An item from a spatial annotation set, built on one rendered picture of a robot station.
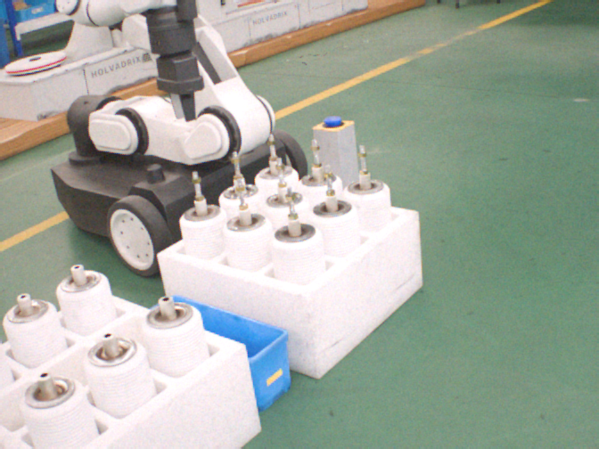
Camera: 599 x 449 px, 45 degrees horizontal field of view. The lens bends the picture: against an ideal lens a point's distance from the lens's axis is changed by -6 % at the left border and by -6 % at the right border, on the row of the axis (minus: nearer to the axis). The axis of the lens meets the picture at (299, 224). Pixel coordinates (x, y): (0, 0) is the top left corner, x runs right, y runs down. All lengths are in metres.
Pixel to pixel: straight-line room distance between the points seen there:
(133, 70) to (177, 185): 1.91
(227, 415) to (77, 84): 2.50
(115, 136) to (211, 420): 1.09
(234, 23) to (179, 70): 2.81
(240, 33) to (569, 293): 2.96
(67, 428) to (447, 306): 0.87
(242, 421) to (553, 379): 0.55
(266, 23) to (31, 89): 1.59
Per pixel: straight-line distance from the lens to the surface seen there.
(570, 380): 1.38
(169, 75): 1.42
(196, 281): 1.50
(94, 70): 3.58
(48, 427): 1.05
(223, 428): 1.23
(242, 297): 1.43
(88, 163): 2.27
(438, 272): 1.73
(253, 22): 4.31
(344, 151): 1.75
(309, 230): 1.37
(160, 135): 2.02
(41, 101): 3.42
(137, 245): 1.88
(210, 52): 1.93
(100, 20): 1.54
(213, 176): 1.93
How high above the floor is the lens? 0.82
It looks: 24 degrees down
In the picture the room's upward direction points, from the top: 7 degrees counter-clockwise
